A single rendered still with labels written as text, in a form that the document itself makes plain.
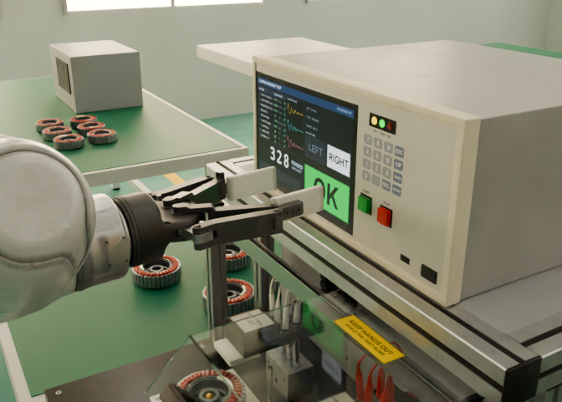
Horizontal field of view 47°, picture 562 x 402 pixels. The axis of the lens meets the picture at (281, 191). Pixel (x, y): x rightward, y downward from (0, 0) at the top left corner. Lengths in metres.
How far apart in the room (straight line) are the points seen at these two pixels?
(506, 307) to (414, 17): 6.38
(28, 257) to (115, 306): 1.02
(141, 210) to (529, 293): 0.43
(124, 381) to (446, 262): 0.67
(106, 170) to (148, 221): 1.64
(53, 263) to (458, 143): 0.39
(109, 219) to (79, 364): 0.67
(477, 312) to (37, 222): 0.46
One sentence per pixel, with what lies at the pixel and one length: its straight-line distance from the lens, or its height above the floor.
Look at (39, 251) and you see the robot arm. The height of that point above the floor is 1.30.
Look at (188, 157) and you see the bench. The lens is 2.37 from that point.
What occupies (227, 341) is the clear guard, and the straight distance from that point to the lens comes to 0.73.
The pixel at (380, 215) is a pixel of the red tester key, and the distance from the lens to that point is 0.75.
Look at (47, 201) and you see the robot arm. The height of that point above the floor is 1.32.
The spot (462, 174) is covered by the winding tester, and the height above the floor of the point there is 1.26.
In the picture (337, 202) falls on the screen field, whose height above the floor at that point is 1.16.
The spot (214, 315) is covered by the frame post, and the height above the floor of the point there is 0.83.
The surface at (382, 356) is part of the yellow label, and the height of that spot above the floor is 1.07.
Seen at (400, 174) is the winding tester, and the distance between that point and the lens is 0.72.
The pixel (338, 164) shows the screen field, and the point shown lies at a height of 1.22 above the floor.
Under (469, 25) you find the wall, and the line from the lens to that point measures 7.60.
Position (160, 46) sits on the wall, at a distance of 5.63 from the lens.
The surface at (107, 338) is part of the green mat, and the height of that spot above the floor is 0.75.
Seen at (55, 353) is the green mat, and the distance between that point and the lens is 1.33.
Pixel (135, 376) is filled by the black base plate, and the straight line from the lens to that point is 1.19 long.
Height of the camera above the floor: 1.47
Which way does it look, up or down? 21 degrees down
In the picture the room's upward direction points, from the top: straight up
